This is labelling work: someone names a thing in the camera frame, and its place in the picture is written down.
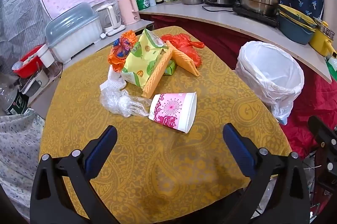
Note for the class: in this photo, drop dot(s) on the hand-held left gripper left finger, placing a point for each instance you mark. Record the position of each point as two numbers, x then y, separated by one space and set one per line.
102 150

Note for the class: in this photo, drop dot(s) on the blue basin with yellow rim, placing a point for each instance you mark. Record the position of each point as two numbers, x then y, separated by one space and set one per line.
295 29

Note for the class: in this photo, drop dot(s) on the green snack packet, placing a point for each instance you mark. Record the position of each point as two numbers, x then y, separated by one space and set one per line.
170 68

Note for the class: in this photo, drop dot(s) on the yellow-green wipes packet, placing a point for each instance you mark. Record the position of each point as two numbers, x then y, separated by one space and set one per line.
142 55

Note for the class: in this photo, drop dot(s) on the red plastic basket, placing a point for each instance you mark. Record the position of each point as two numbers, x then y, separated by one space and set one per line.
25 66

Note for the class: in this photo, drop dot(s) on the white dish box with lid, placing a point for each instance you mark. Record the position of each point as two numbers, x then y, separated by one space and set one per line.
76 42

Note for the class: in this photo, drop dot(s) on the orange snack wrapper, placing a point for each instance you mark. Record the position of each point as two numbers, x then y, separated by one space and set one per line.
122 51

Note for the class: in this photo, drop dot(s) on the curved white counter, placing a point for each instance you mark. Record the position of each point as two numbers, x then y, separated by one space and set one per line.
210 17

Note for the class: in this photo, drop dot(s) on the pink electric kettle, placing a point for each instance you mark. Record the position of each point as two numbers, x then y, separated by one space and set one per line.
127 9

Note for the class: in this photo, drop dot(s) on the glass jar with white lid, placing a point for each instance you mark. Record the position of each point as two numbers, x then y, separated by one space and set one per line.
50 60

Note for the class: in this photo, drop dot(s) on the pale floral cloth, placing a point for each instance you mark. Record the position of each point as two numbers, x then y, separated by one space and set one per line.
18 150

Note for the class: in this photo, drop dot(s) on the trash bin with white liner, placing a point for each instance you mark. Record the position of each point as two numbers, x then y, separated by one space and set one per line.
266 74

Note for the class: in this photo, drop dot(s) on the red plastic bag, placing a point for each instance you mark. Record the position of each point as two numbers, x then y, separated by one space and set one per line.
184 41

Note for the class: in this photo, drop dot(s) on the yellow patterned tablecloth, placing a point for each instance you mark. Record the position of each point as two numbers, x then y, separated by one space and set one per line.
158 174

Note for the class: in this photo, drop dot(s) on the clear plastic container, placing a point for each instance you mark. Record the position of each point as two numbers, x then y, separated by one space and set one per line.
34 84

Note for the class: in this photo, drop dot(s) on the white power plug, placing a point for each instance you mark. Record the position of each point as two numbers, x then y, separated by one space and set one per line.
104 35

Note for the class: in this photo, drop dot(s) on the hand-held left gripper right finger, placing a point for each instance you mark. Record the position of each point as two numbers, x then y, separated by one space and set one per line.
237 147

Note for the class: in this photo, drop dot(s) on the grey striped cloth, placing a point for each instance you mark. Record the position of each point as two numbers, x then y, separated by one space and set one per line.
18 16

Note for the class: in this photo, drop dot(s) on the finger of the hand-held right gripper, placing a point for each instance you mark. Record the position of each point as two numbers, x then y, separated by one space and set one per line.
326 155

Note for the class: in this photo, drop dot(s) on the white crumpled tissue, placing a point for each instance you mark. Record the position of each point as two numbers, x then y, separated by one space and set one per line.
113 80

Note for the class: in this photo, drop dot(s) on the clear plastic glove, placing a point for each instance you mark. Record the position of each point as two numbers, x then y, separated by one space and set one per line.
123 105

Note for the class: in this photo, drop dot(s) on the black induction cooker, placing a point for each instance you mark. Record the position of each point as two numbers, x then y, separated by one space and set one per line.
252 17

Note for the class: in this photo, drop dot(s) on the pink and white paper cup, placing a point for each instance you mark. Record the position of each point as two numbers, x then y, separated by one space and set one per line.
171 108

